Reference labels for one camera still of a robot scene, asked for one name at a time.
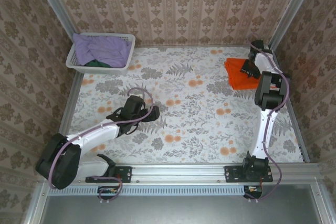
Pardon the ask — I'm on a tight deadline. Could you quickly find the orange t-shirt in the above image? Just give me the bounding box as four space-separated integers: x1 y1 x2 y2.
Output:
224 58 261 90

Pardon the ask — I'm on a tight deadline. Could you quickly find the white floral tablecloth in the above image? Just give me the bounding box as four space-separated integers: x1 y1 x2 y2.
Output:
60 46 307 164

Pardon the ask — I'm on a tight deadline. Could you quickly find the white plastic laundry basket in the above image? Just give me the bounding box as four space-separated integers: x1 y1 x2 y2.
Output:
65 32 137 76

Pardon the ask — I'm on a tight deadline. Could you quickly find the green t-shirt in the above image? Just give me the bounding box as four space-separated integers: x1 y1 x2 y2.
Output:
83 60 112 68

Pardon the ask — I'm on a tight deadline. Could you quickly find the purple t-shirt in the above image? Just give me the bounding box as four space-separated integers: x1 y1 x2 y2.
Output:
72 33 132 68

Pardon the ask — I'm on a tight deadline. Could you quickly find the grey metal panel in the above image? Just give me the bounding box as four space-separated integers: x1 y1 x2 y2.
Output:
39 195 322 224

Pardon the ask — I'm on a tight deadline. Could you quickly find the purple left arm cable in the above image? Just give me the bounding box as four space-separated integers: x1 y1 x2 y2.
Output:
48 87 155 205

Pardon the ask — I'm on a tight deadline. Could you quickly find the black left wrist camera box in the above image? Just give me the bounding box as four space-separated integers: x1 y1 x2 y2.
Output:
123 95 146 114

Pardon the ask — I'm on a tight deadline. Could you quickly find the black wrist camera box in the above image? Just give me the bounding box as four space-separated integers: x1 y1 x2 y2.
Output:
240 59 253 74
123 95 146 114

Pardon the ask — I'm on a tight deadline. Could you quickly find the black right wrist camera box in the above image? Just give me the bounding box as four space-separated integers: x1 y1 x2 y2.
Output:
240 59 253 74

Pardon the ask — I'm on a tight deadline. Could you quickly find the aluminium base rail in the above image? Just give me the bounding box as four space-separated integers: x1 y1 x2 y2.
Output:
39 163 326 184

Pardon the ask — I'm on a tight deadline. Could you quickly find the grey slotted cable duct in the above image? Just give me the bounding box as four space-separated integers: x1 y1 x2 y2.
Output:
47 185 245 196

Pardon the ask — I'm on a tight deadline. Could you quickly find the aluminium table side rail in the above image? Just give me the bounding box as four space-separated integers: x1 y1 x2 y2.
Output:
56 73 85 141
270 49 312 163

